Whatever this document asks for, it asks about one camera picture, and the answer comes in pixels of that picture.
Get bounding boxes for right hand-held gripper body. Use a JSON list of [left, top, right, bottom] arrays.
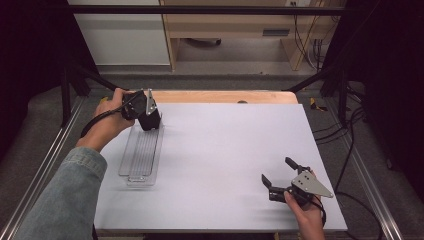
[[268, 164, 334, 206]]

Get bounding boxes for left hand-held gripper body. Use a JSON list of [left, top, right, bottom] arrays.
[[120, 88, 162, 132]]

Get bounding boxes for clear plastic packaging box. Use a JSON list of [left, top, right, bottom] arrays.
[[118, 113, 166, 188]]

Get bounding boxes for person's right hand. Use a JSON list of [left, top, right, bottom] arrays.
[[283, 190, 326, 236]]

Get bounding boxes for person's left hand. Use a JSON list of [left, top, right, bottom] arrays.
[[75, 87, 136, 153]]

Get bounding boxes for white board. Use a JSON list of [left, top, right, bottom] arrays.
[[93, 102, 348, 233]]

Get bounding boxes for white cabinet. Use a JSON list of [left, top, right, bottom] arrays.
[[65, 0, 172, 67]]

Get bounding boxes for wooden table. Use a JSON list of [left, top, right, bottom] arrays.
[[133, 89, 299, 105]]

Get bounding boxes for light wooden desk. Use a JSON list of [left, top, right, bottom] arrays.
[[159, 0, 346, 72]]

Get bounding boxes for left hand-held gripper cable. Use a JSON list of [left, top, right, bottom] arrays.
[[80, 90, 145, 139]]

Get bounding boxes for hand-held gripper cable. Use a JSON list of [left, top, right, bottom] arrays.
[[311, 191, 386, 240], [80, 90, 145, 139]]

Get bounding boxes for right hand-held gripper cable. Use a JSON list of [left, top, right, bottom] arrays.
[[311, 191, 386, 240]]

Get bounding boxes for aluminium rail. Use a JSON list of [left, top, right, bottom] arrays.
[[0, 96, 86, 240], [323, 99, 405, 240]]

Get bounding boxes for bundle of black floor cables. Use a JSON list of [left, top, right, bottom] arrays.
[[312, 84, 368, 194]]

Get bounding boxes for black metal frame stand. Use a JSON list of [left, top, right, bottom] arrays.
[[282, 61, 352, 128], [59, 61, 130, 128]]

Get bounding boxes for black horizontal frame bar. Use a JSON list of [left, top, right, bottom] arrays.
[[63, 4, 348, 17]]

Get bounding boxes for hanging desk cables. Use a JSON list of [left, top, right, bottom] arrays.
[[292, 0, 334, 72]]

